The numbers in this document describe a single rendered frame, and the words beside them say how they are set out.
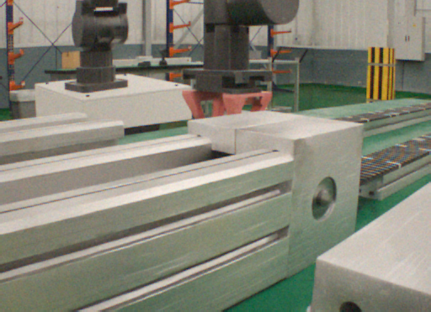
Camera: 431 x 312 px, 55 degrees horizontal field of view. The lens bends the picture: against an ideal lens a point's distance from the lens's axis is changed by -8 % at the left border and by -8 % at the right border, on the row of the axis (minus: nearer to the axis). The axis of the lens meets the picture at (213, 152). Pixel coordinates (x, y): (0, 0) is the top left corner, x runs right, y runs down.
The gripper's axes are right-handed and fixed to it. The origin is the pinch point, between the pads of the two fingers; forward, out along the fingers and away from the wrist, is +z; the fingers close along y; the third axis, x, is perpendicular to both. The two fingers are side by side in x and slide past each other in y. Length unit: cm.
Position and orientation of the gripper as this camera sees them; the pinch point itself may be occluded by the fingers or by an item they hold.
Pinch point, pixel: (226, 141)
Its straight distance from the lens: 57.1
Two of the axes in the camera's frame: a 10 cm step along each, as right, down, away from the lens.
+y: 6.9, 1.6, -7.1
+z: 0.0, 9.8, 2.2
